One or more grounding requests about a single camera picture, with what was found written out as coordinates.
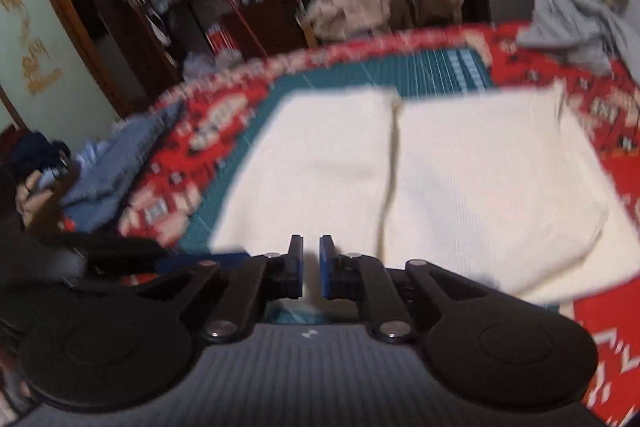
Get glass door with gold decal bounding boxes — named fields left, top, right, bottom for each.
left=0, top=0, right=121, bottom=132

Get red printed carton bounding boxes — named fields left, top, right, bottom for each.
left=205, top=24, right=236, bottom=55

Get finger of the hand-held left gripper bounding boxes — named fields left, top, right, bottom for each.
left=50, top=234, right=251, bottom=280

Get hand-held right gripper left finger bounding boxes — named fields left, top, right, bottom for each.
left=132, top=235, right=306, bottom=347

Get crumpled grey garment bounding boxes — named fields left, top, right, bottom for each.
left=517, top=0, right=640, bottom=82

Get green cutting mat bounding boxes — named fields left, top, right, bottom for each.
left=177, top=47, right=561, bottom=323

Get brown wooden dresser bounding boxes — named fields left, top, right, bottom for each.
left=220, top=0, right=311, bottom=52

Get red patterned blanket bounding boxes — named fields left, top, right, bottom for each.
left=62, top=21, right=640, bottom=427

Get white printed plastic bag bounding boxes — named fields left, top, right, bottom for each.
left=182, top=49, right=221, bottom=75

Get white knit sweater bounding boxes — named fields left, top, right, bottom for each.
left=210, top=82, right=640, bottom=305

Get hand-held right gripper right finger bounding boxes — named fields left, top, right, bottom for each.
left=319, top=235, right=483, bottom=344

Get folded blue jeans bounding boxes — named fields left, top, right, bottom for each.
left=62, top=187, right=136, bottom=233
left=62, top=99, right=186, bottom=208

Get navy blue cloth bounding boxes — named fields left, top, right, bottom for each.
left=10, top=132, right=73, bottom=180

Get red broom handle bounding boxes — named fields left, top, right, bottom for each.
left=227, top=0, right=261, bottom=42

